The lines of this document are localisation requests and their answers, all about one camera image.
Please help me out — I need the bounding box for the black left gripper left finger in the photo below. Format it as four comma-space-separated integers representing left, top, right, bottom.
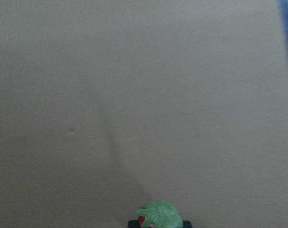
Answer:
127, 220, 141, 228

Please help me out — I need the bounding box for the red toy strawberry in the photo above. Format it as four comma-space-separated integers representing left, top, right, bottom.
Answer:
135, 200, 183, 228

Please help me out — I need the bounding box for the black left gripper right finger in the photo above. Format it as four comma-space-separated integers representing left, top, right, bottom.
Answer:
182, 220, 192, 228

